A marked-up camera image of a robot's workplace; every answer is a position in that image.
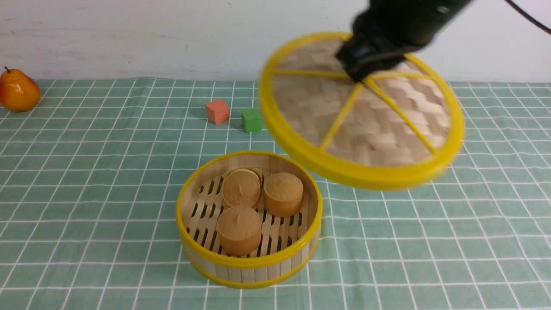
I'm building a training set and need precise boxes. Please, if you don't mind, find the black cable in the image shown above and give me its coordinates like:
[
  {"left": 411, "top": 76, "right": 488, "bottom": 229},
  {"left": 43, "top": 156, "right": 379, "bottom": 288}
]
[{"left": 505, "top": 0, "right": 551, "bottom": 35}]

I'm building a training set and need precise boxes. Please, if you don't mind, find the brown bun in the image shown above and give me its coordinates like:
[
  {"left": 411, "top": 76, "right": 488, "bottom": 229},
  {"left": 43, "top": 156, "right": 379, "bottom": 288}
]
[
  {"left": 263, "top": 172, "right": 303, "bottom": 218},
  {"left": 222, "top": 168, "right": 261, "bottom": 208},
  {"left": 217, "top": 207, "right": 262, "bottom": 257}
]

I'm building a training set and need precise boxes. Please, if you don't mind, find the back left brown bun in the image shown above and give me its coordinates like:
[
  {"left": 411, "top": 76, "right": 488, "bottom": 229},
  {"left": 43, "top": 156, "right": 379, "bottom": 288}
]
[{"left": 222, "top": 168, "right": 261, "bottom": 208}]

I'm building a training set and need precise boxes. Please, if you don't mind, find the yellow woven steamer lid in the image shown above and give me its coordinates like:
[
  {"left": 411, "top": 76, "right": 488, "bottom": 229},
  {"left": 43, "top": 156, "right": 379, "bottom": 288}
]
[{"left": 258, "top": 31, "right": 464, "bottom": 190}]

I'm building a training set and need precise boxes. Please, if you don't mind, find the green cube block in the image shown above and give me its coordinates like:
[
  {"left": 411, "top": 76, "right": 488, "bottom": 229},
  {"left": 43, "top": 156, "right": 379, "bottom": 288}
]
[{"left": 241, "top": 108, "right": 263, "bottom": 132}]

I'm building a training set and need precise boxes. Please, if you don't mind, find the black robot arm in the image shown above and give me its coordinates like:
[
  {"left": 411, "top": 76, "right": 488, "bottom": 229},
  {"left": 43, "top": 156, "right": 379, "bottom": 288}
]
[{"left": 336, "top": 0, "right": 470, "bottom": 82}]

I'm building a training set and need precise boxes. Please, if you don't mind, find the back right brown bun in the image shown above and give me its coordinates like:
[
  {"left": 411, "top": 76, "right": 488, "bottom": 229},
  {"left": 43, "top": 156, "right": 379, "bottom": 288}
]
[{"left": 263, "top": 172, "right": 303, "bottom": 218}]

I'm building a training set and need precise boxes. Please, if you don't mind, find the front brown bun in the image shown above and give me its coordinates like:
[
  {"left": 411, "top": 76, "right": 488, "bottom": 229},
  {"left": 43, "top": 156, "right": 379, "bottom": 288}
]
[{"left": 217, "top": 207, "right": 262, "bottom": 257}]

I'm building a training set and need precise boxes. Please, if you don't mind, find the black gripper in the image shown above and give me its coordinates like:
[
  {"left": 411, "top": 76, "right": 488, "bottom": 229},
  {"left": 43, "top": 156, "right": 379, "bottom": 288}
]
[{"left": 336, "top": 28, "right": 421, "bottom": 83}]

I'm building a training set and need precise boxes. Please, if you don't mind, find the yellow bamboo steamer basket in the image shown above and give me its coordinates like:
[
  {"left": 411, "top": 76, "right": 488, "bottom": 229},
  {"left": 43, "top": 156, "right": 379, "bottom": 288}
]
[{"left": 176, "top": 151, "right": 323, "bottom": 289}]

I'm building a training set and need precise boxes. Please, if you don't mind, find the orange yellow toy pear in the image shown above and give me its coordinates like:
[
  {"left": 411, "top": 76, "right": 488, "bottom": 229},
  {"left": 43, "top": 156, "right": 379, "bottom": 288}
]
[{"left": 0, "top": 66, "right": 41, "bottom": 112}]

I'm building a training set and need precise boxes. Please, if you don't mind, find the orange cube block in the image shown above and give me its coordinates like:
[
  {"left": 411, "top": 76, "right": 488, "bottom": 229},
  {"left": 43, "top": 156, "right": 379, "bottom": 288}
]
[{"left": 205, "top": 99, "right": 230, "bottom": 125}]

